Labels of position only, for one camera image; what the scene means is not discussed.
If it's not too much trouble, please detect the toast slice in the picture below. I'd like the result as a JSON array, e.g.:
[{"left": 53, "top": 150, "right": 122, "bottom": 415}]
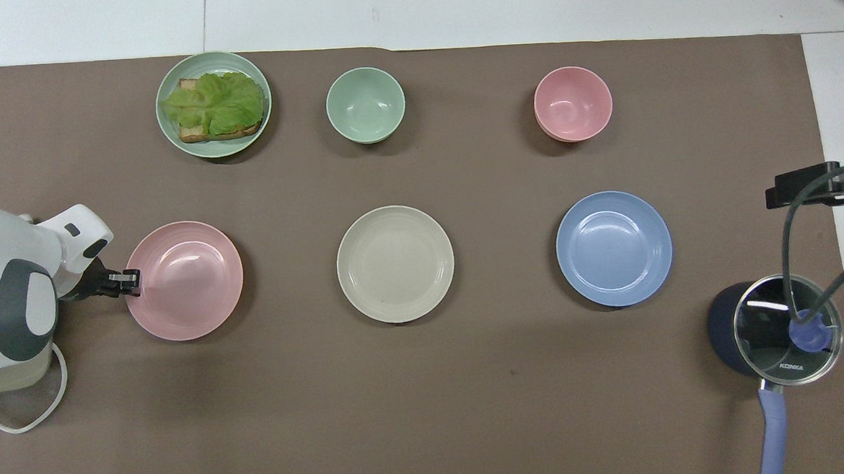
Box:
[{"left": 175, "top": 74, "right": 265, "bottom": 144}]

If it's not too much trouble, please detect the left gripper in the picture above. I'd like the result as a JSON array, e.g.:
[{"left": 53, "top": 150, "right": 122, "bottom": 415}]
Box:
[{"left": 57, "top": 256, "right": 110, "bottom": 304}]

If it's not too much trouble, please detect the pink bowl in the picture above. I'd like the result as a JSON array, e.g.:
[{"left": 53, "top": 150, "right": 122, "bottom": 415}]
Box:
[{"left": 532, "top": 64, "right": 615, "bottom": 145}]

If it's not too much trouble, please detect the green plate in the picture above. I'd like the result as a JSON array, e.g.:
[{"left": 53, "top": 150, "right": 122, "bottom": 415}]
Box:
[{"left": 152, "top": 48, "right": 276, "bottom": 162}]

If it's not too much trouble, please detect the green bowl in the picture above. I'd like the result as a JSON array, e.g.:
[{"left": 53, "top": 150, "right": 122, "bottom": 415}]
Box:
[{"left": 324, "top": 64, "right": 408, "bottom": 146}]

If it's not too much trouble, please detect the blue plate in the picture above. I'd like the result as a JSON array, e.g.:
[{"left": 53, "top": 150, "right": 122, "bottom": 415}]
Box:
[{"left": 553, "top": 187, "right": 676, "bottom": 311}]

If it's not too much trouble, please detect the black stand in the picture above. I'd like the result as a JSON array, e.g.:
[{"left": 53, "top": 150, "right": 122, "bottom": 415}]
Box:
[{"left": 762, "top": 160, "right": 844, "bottom": 216}]

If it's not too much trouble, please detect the dark blue pot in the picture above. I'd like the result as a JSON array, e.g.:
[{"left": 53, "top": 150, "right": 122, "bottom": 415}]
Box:
[{"left": 704, "top": 278, "right": 794, "bottom": 474}]

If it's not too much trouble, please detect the green lettuce leaf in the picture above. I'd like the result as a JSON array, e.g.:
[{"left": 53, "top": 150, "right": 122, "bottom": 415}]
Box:
[{"left": 160, "top": 69, "right": 268, "bottom": 139}]

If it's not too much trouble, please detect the beige container with white handle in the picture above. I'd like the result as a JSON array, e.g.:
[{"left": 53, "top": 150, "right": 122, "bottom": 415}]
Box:
[{"left": 0, "top": 341, "right": 71, "bottom": 435}]

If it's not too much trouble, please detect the beige plate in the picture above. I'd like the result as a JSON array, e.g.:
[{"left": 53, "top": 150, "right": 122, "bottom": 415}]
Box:
[{"left": 334, "top": 202, "right": 458, "bottom": 328}]

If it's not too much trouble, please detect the pink plate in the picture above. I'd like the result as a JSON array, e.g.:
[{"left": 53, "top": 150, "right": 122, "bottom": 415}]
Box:
[{"left": 122, "top": 218, "right": 247, "bottom": 345}]

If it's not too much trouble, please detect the glass lid with blue knob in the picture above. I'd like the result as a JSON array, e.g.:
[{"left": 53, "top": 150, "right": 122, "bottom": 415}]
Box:
[{"left": 730, "top": 271, "right": 844, "bottom": 390}]

